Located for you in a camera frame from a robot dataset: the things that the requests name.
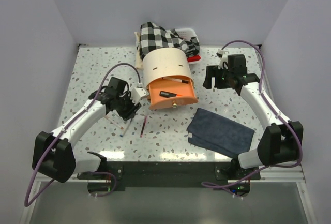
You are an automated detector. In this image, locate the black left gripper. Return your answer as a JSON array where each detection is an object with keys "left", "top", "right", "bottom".
[{"left": 116, "top": 91, "right": 141, "bottom": 121}]

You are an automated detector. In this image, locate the blue cap marker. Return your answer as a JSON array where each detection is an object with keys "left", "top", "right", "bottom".
[{"left": 120, "top": 119, "right": 133, "bottom": 137}]

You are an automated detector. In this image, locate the beige cap marker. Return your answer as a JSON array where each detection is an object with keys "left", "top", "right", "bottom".
[{"left": 104, "top": 116, "right": 124, "bottom": 129}]

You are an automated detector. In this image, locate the orange black highlighter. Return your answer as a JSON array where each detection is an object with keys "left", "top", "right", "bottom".
[{"left": 159, "top": 91, "right": 181, "bottom": 98}]

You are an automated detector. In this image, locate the green cap marker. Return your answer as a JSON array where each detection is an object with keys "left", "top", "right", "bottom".
[{"left": 162, "top": 77, "right": 189, "bottom": 84}]

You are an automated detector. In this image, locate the beige round drawer organizer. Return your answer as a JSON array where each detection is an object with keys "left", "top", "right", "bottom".
[{"left": 143, "top": 48, "right": 193, "bottom": 87}]

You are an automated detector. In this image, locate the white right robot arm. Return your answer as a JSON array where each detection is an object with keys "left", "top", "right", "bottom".
[{"left": 203, "top": 54, "right": 303, "bottom": 179}]

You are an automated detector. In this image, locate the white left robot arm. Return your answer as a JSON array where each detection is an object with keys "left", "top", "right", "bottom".
[{"left": 32, "top": 77, "right": 147, "bottom": 183}]

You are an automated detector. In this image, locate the dark red pen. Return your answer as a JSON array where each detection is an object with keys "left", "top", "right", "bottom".
[{"left": 140, "top": 115, "right": 148, "bottom": 138}]

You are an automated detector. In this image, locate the white plastic basket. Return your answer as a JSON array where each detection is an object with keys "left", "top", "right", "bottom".
[{"left": 175, "top": 28, "right": 203, "bottom": 66}]

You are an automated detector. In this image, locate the dark blue towel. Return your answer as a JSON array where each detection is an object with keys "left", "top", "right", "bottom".
[{"left": 187, "top": 108, "right": 254, "bottom": 158}]

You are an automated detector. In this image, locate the black white checkered cloth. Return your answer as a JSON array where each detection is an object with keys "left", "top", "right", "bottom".
[{"left": 138, "top": 22, "right": 200, "bottom": 60}]

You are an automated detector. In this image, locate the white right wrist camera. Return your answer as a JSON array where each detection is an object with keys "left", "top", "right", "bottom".
[{"left": 216, "top": 49, "right": 229, "bottom": 69}]

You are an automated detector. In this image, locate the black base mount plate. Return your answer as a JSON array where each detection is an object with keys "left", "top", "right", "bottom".
[{"left": 77, "top": 161, "right": 255, "bottom": 193}]

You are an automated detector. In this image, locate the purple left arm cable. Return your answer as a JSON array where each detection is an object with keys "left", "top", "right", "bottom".
[{"left": 24, "top": 63, "right": 143, "bottom": 207}]

